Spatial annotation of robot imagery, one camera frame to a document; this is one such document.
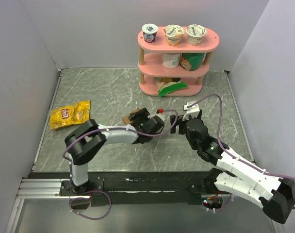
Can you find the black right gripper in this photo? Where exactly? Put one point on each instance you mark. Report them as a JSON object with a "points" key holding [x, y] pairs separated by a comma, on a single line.
{"points": [[172, 119]]}

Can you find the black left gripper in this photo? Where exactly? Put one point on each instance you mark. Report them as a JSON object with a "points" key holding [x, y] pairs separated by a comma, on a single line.
{"points": [[142, 114]]}

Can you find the brown cardboard paper box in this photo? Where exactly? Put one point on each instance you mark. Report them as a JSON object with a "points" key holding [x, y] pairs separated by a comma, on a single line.
{"points": [[126, 119]]}

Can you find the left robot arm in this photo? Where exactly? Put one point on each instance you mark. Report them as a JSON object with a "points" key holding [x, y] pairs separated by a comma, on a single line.
{"points": [[84, 143]]}

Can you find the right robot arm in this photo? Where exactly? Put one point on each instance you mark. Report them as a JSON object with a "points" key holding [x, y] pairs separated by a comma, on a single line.
{"points": [[275, 195]]}

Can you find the green white snack bag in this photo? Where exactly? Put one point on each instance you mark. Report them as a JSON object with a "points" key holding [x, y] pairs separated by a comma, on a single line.
{"points": [[167, 85]]}

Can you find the pink three-tier shelf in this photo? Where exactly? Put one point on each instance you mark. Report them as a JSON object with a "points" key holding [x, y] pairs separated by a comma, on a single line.
{"points": [[160, 60]]}

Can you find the white paper cup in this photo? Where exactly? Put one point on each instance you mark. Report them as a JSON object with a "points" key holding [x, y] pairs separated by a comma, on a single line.
{"points": [[171, 60]]}

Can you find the green snack canister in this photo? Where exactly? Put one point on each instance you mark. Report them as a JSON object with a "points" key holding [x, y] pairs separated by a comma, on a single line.
{"points": [[191, 61]]}

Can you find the yellow Lays chip bag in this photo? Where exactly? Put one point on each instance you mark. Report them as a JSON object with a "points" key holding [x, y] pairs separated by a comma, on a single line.
{"points": [[73, 114]]}

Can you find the orange Chobani yogurt cup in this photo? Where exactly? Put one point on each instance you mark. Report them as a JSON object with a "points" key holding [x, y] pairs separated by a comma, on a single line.
{"points": [[173, 34]]}

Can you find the blue yogurt cup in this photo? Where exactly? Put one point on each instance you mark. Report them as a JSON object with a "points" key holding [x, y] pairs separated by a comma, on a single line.
{"points": [[149, 32]]}

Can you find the white Chobani yogurt cup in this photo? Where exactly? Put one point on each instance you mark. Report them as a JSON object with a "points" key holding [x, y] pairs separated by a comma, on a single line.
{"points": [[195, 34]]}

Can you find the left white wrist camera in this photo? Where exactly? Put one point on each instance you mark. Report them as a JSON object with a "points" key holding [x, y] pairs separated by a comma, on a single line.
{"points": [[159, 113]]}

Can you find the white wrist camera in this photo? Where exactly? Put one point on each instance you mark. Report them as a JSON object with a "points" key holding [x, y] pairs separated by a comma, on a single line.
{"points": [[191, 110], [159, 113]]}

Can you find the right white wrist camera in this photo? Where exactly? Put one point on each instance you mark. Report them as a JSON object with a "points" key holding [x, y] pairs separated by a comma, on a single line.
{"points": [[191, 110]]}

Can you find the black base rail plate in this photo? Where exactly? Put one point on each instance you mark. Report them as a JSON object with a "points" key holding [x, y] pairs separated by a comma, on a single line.
{"points": [[146, 187]]}

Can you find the aluminium frame rail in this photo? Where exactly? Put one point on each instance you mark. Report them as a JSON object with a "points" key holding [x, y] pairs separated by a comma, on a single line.
{"points": [[33, 189]]}

